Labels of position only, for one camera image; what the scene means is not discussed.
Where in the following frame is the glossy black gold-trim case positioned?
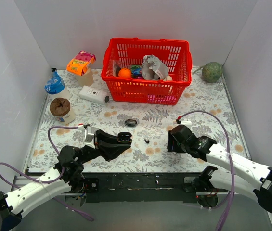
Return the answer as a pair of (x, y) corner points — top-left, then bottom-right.
(117, 132), (132, 144)

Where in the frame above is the taped black charging case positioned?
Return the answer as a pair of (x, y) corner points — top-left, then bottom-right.
(124, 119), (138, 127)

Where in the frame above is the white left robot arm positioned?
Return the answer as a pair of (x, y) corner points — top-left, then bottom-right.
(0, 125), (132, 231)

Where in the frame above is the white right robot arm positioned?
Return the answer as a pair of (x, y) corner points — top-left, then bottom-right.
(167, 124), (272, 213)

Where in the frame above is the floral table mat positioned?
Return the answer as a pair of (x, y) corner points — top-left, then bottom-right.
(27, 70), (250, 174)

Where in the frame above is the pink package in basket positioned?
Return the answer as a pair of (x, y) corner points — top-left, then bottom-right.
(147, 95), (176, 105)

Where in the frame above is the white lying bottle black cap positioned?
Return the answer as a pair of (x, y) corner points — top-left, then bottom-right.
(79, 86), (110, 104)

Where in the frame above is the brown lid white jar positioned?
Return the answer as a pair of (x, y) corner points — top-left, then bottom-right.
(50, 98), (76, 125)

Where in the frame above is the clear plastic jar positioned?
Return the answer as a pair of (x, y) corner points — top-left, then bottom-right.
(76, 68), (94, 87)

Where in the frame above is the green round melon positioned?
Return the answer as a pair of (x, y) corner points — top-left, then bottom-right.
(202, 62), (223, 83)

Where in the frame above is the orange fruit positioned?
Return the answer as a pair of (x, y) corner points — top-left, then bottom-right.
(118, 68), (131, 78)

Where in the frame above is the grey crumpled paper bag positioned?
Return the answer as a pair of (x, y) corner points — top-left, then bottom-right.
(141, 55), (169, 80)

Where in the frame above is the blue lid plastic bottle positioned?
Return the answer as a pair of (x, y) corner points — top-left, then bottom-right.
(44, 71), (70, 100)

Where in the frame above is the orange pink snack box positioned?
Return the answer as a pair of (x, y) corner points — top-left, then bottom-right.
(66, 51), (96, 76)

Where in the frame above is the red plastic shopping basket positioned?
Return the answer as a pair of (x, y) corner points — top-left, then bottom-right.
(101, 38), (192, 103)

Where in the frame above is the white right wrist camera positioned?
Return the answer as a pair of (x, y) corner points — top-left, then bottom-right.
(176, 116), (192, 129)

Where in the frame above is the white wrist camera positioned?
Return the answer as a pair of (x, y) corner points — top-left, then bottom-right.
(176, 116), (192, 129)
(78, 124), (96, 149)

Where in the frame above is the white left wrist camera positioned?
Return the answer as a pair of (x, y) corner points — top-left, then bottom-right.
(78, 124), (96, 149)

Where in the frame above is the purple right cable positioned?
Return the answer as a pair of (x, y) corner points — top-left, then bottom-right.
(178, 110), (235, 231)

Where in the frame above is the purple cable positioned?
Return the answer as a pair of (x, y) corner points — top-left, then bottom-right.
(178, 110), (235, 231)
(0, 124), (95, 222)

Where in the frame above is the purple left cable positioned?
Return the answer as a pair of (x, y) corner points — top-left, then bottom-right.
(0, 124), (95, 222)

